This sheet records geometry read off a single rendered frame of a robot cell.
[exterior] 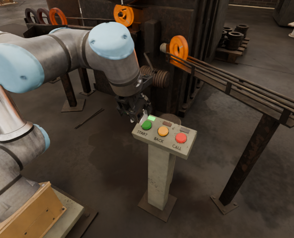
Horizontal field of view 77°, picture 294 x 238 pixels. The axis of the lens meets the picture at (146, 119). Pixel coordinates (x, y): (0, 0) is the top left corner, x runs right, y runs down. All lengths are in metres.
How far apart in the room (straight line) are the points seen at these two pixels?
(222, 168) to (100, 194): 0.84
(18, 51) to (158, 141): 0.52
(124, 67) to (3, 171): 0.70
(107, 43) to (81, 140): 1.26
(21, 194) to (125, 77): 0.68
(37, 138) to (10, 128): 0.12
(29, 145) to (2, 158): 0.11
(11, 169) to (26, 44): 0.66
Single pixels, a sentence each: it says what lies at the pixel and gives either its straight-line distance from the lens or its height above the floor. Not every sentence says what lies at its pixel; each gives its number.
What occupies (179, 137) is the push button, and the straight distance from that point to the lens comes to 0.72.
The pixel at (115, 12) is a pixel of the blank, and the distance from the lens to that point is 1.56.
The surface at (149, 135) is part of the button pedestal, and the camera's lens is 0.74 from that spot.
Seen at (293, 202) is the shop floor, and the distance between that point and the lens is 1.52.
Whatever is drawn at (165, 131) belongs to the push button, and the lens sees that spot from 0.73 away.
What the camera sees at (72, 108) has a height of 0.01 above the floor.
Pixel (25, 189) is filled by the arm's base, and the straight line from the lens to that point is 0.97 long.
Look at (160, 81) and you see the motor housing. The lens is 1.30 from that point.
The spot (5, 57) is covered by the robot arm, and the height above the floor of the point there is 0.99.
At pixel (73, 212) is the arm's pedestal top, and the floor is 0.12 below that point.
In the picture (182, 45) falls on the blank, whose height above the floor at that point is 0.75.
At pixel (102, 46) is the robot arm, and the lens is 0.42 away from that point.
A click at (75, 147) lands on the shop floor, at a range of 1.58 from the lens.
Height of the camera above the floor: 1.12
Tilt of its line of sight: 41 degrees down
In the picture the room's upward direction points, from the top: straight up
